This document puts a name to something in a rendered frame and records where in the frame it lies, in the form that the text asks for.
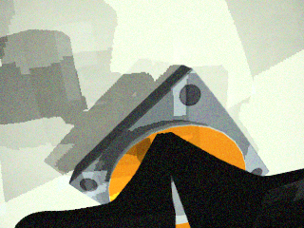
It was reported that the orange and white round plate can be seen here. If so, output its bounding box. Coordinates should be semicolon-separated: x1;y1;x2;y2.
109;122;246;201

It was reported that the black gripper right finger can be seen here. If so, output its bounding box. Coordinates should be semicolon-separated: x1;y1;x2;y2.
164;132;304;228

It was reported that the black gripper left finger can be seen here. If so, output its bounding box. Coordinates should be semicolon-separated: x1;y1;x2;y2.
15;133;176;228

